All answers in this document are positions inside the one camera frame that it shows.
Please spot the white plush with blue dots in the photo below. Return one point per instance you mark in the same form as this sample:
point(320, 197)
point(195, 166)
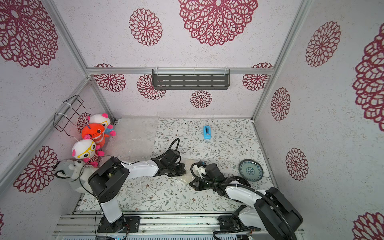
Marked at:
point(105, 121)

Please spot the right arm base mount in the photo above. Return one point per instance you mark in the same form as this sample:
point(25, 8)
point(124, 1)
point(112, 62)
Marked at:
point(232, 224)

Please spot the blue tape dispenser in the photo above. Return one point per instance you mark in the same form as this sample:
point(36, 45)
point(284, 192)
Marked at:
point(207, 132)

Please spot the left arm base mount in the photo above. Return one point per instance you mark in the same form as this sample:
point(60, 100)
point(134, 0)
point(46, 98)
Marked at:
point(122, 225)

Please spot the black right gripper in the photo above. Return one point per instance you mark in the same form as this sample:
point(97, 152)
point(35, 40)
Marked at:
point(197, 182)

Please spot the blue floral ceramic plate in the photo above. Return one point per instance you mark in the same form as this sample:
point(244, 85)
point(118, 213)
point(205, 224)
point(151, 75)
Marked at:
point(251, 170)

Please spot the grey slotted wall shelf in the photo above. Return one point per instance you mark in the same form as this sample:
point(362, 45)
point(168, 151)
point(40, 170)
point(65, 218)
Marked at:
point(191, 80)

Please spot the cream plate with black flowers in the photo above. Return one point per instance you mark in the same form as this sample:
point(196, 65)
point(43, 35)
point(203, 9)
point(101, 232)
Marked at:
point(187, 177)

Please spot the white plush with striped shirt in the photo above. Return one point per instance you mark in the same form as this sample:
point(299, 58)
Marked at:
point(88, 151)

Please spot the clear bubble wrap sheet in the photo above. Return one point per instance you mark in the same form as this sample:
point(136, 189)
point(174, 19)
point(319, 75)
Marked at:
point(195, 169)

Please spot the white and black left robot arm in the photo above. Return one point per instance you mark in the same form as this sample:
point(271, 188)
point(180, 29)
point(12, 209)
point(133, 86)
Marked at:
point(107, 180)

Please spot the red monster plush toy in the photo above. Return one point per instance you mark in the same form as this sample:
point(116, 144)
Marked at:
point(96, 132)

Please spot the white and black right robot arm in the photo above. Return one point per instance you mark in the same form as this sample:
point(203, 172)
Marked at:
point(260, 210)

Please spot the grey plush koala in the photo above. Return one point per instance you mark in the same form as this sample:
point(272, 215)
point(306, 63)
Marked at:
point(76, 173)

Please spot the black wire wall basket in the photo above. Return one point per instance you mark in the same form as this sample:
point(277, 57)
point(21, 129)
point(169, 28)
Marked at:
point(72, 107)

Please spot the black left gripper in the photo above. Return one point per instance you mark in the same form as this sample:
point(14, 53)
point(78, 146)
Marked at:
point(182, 169)

